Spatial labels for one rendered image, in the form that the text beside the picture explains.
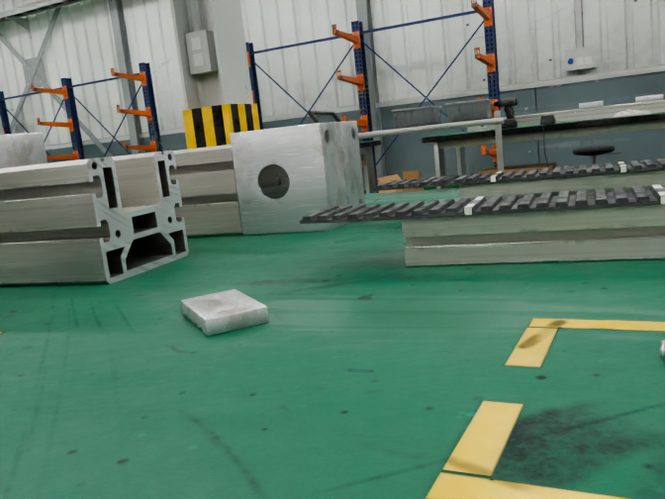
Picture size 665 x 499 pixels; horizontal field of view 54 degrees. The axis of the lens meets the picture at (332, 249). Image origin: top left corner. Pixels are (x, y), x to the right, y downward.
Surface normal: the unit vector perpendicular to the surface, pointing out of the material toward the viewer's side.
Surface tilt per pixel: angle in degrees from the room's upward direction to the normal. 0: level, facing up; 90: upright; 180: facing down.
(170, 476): 0
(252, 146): 90
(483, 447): 0
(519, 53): 90
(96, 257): 90
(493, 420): 0
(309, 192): 90
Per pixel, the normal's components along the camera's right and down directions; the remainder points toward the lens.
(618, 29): -0.44, 0.20
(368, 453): -0.11, -0.98
